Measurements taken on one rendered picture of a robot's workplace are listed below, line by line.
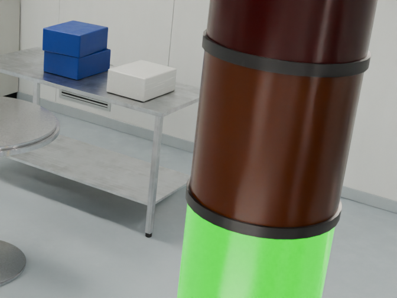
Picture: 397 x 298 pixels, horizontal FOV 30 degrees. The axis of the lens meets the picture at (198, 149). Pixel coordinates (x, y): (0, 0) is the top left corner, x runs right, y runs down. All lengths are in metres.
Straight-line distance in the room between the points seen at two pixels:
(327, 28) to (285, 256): 0.07
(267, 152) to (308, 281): 0.05
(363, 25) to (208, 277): 0.09
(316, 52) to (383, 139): 5.71
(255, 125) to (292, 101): 0.01
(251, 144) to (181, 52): 6.24
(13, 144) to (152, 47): 2.89
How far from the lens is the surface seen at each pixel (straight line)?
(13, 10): 7.37
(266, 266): 0.23
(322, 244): 0.24
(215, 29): 0.22
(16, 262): 4.66
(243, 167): 0.22
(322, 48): 0.21
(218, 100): 0.22
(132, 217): 5.31
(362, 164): 6.01
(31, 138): 4.03
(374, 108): 5.87
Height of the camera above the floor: 2.35
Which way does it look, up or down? 20 degrees down
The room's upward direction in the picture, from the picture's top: 6 degrees clockwise
